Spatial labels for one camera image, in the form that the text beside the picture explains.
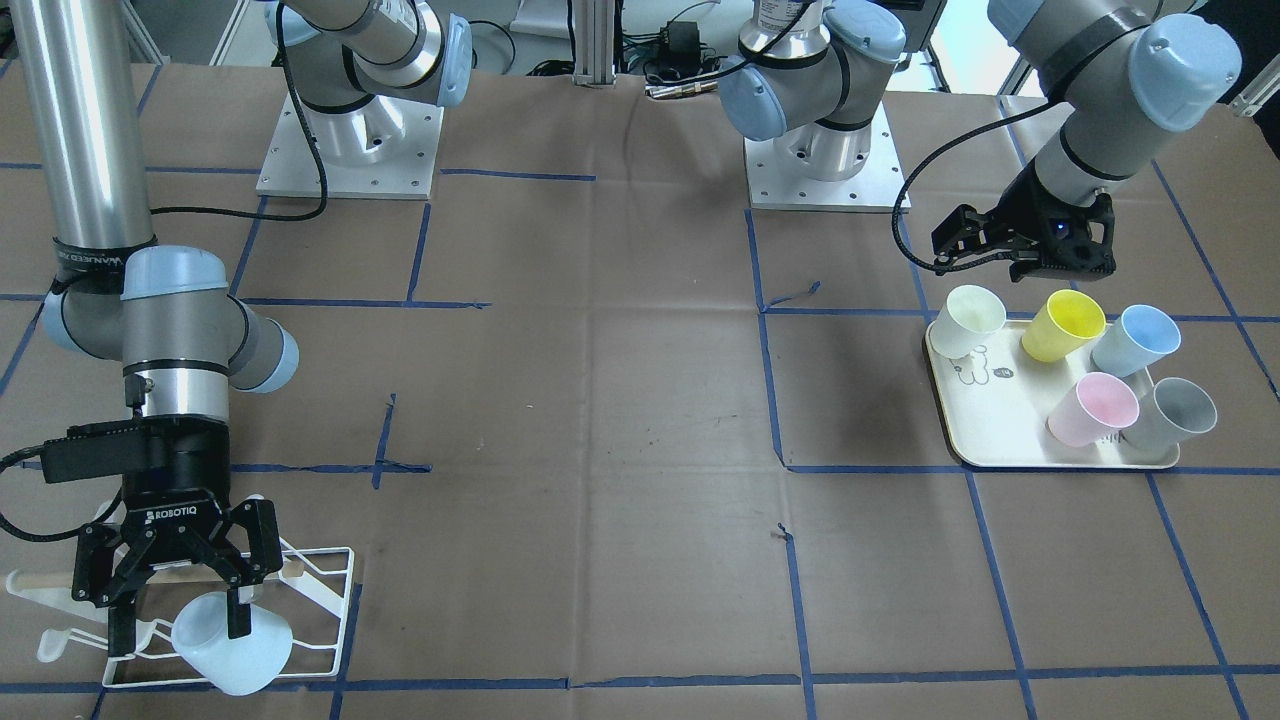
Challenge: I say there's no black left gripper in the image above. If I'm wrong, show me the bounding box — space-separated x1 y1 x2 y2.
932 190 1116 281

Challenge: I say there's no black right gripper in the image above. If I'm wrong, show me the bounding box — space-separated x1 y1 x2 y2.
40 416 283 659

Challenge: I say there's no light blue plastic cup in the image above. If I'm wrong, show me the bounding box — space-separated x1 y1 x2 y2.
172 592 293 696

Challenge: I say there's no pale green white cup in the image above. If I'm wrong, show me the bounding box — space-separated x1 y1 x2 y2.
928 284 1007 359

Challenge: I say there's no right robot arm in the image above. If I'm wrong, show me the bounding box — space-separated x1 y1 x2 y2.
3 1 298 659

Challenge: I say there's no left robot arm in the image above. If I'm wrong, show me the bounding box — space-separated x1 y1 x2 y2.
714 1 1243 281

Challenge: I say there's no yellow plastic cup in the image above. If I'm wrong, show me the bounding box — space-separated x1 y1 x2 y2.
1021 290 1107 363

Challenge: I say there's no pink plastic cup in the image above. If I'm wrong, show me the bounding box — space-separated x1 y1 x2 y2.
1046 372 1140 447

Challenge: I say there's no grey plastic cup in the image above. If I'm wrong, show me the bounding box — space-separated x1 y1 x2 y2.
1121 377 1219 451

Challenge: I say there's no cream plastic tray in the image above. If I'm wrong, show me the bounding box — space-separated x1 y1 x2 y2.
924 319 1180 470

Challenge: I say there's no white wire cup rack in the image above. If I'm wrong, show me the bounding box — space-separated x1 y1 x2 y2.
3 512 356 691

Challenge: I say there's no black braided cable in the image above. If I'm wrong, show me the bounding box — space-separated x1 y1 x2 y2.
0 445 91 544
892 100 1061 275

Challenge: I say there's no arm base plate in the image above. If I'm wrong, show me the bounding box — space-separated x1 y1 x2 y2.
256 96 445 201
744 105 904 213

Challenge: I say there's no aluminium frame post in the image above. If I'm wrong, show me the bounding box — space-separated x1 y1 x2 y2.
568 1 622 88

